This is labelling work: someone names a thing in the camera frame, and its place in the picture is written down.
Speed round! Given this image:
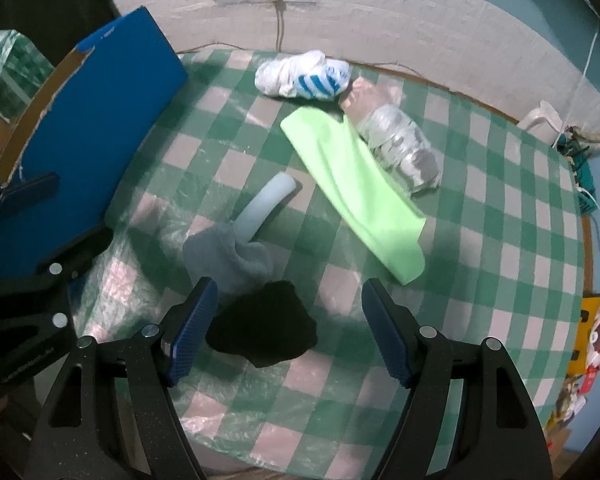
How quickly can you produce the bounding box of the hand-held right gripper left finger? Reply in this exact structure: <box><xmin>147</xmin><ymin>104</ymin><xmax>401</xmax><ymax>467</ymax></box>
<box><xmin>24</xmin><ymin>276</ymin><xmax>220</xmax><ymax>480</ymax></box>

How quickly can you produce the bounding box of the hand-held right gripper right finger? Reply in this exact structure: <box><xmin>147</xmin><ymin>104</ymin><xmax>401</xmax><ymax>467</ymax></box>
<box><xmin>361</xmin><ymin>278</ymin><xmax>556</xmax><ymax>480</ymax></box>

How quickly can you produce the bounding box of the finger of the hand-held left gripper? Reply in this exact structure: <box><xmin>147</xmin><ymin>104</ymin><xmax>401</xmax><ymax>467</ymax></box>
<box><xmin>0</xmin><ymin>224</ymin><xmax>115</xmax><ymax>401</ymax></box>
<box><xmin>0</xmin><ymin>172</ymin><xmax>61</xmax><ymax>228</ymax></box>

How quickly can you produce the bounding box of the translucent pink plastic bag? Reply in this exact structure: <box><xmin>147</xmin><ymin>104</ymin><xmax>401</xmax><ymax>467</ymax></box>
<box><xmin>340</xmin><ymin>77</ymin><xmax>441</xmax><ymax>196</ymax></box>

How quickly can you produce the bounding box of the white blue-printed plastic bag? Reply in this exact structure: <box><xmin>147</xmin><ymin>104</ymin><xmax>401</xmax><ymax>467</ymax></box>
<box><xmin>254</xmin><ymin>50</ymin><xmax>352</xmax><ymax>103</ymax></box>

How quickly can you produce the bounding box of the black cloth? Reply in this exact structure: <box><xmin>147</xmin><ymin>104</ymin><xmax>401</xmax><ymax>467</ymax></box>
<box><xmin>205</xmin><ymin>281</ymin><xmax>318</xmax><ymax>368</ymax></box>

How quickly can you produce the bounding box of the grey sock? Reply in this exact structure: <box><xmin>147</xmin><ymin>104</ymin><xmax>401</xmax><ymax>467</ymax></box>
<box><xmin>182</xmin><ymin>225</ymin><xmax>273</xmax><ymax>295</ymax></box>

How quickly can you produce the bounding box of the blue cardboard box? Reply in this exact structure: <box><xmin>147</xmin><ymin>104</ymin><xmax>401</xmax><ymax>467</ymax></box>
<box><xmin>0</xmin><ymin>6</ymin><xmax>190</xmax><ymax>281</ymax></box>

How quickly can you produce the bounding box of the green checked tablecloth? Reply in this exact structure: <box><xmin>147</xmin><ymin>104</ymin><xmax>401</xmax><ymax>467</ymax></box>
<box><xmin>72</xmin><ymin>49</ymin><xmax>588</xmax><ymax>476</ymax></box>

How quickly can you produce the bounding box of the light blue foam tube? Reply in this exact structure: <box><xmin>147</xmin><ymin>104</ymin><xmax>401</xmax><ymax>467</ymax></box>
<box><xmin>235</xmin><ymin>172</ymin><xmax>297</xmax><ymax>241</ymax></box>

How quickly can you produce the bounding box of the light green cloth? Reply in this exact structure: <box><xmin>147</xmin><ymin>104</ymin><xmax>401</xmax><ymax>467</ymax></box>
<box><xmin>280</xmin><ymin>107</ymin><xmax>426</xmax><ymax>286</ymax></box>

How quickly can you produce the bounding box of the yellow box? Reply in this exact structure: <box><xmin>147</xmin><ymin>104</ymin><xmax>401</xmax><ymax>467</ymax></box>
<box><xmin>545</xmin><ymin>295</ymin><xmax>600</xmax><ymax>431</ymax></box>

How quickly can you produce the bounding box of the beige plug with cable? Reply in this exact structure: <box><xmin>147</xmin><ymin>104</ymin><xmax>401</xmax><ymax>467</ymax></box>
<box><xmin>266</xmin><ymin>0</ymin><xmax>289</xmax><ymax>53</ymax></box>

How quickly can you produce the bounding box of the white cord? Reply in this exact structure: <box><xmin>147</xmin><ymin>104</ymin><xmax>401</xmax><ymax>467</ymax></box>
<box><xmin>577</xmin><ymin>25</ymin><xmax>600</xmax><ymax>83</ymax></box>

